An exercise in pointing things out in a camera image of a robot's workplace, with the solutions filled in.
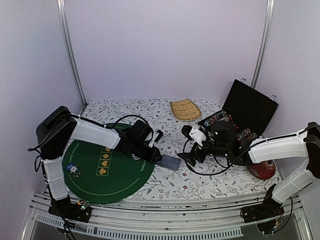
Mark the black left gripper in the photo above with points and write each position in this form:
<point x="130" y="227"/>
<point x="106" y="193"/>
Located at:
<point x="154" y="157"/>

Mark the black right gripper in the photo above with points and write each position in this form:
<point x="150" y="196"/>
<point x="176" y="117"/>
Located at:
<point x="194" y="151"/>

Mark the blue patterned card deck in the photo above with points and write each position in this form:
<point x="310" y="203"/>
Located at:
<point x="169" y="162"/>

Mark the white dealer button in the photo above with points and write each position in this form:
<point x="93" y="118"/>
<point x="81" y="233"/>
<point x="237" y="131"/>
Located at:
<point x="135" y="157"/>

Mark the poker chip stack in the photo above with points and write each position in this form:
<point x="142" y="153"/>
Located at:
<point x="75" y="172"/>

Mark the blue small blind button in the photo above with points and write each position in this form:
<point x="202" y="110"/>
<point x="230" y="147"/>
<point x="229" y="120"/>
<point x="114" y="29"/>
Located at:
<point x="69" y="166"/>

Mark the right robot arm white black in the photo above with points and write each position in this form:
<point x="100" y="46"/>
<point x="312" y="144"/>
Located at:
<point x="221" y="140"/>

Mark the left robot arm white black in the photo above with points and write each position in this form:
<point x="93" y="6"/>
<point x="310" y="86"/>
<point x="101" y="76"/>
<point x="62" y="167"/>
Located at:
<point x="55" y="133"/>

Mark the woven bamboo tray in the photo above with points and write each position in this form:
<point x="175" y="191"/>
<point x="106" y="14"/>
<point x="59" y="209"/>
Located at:
<point x="185" y="110"/>

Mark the round green poker mat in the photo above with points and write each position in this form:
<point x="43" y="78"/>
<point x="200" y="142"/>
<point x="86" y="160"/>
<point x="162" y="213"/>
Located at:
<point x="107" y="176"/>

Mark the black poker chip case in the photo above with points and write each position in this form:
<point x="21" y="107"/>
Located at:
<point x="248" y="108"/>

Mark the red floral round cushion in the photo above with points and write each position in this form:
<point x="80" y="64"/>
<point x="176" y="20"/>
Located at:
<point x="264" y="170"/>

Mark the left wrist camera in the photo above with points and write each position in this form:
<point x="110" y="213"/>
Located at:
<point x="157" y="135"/>

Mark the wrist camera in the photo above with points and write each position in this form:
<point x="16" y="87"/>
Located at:
<point x="193" y="133"/>
<point x="157" y="135"/>

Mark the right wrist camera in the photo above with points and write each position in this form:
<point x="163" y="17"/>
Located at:
<point x="193" y="133"/>

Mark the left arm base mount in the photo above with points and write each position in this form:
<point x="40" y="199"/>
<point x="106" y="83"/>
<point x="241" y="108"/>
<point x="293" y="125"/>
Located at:
<point x="64" y="208"/>

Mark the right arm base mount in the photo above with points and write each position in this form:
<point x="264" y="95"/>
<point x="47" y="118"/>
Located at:
<point x="267" y="209"/>

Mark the right aluminium frame post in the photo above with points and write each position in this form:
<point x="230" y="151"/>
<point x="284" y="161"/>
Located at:
<point x="270" y="4"/>

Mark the aluminium frame post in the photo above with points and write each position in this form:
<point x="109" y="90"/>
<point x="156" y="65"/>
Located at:
<point x="270" y="4"/>
<point x="62" y="12"/>

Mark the left aluminium frame post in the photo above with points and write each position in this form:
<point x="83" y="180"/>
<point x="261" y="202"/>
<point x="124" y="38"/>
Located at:
<point x="62" y="12"/>

